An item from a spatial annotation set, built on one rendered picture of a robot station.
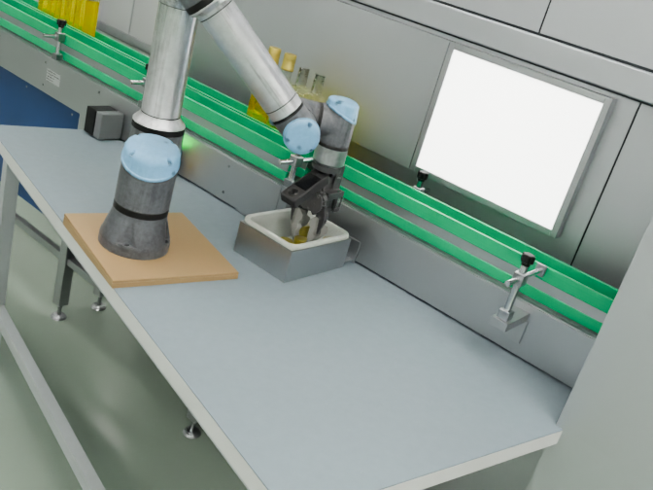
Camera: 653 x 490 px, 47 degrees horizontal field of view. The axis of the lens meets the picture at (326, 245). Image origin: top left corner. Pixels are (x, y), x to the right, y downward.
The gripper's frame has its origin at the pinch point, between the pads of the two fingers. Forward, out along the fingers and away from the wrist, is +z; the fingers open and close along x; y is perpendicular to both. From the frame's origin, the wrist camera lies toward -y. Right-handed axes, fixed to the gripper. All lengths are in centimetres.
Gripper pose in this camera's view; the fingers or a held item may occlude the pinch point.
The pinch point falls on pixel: (300, 241)
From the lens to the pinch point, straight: 181.5
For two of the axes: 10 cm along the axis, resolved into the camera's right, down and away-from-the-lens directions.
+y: 6.0, -1.6, 7.8
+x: -7.6, -4.3, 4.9
